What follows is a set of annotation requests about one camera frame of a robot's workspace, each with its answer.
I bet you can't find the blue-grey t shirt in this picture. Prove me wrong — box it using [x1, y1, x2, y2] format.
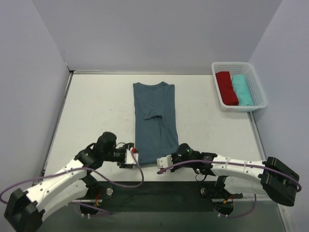
[133, 82, 179, 165]

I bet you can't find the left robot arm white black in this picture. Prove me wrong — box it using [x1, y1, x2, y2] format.
[4, 132, 134, 232]

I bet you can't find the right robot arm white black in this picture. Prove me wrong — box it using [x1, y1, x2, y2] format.
[167, 143, 299, 206]

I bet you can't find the red rolled t shirt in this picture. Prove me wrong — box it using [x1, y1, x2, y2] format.
[215, 71, 239, 106]

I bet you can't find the white plastic basket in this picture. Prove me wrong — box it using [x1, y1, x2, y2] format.
[211, 62, 267, 113]

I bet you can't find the teal rolled t shirt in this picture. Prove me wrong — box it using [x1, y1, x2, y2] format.
[232, 74, 253, 106]

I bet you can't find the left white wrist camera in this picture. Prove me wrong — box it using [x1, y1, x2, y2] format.
[125, 143, 139, 168]

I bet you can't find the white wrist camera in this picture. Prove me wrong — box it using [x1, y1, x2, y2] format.
[157, 154, 173, 169]
[125, 143, 139, 168]

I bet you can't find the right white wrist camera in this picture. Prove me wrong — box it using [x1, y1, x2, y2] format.
[157, 154, 173, 169]

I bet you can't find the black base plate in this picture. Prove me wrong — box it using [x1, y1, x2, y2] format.
[79, 180, 235, 213]

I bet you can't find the aluminium rail frame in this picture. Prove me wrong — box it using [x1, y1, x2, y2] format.
[45, 73, 265, 175]

